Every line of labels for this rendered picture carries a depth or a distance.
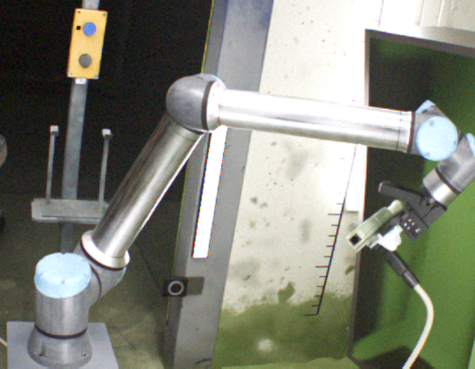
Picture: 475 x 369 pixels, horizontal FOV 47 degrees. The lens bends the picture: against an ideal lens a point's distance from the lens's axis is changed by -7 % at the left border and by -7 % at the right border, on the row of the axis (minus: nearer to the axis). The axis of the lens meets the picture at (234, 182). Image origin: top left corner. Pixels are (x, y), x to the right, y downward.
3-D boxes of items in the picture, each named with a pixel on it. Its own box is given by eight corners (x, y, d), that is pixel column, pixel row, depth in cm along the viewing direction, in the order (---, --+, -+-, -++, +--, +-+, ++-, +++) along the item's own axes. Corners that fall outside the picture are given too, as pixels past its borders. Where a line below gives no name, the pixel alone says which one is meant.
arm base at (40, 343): (29, 369, 142) (28, 338, 139) (25, 331, 159) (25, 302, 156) (97, 369, 149) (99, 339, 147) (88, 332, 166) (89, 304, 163)
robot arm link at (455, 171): (465, 126, 134) (492, 154, 134) (431, 161, 139) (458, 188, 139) (468, 134, 126) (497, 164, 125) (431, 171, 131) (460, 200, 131)
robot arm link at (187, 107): (151, 77, 127) (464, 116, 112) (170, 74, 139) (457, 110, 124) (147, 128, 130) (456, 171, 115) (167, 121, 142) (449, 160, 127)
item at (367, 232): (413, 294, 130) (352, 221, 136) (399, 306, 133) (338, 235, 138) (442, 246, 173) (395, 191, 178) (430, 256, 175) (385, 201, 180)
